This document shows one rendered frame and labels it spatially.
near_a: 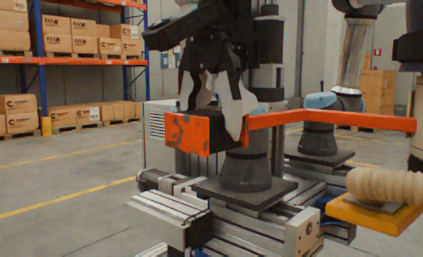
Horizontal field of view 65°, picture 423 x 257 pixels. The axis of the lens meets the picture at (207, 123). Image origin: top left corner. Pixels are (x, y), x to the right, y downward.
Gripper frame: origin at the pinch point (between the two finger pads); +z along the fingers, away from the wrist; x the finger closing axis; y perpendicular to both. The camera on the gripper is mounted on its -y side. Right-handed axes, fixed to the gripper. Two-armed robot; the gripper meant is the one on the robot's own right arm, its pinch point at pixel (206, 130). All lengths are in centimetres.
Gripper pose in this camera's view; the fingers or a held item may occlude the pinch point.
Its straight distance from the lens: 47.2
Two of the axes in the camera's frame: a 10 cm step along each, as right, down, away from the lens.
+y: 7.3, -1.0, 6.7
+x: -6.8, -1.1, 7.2
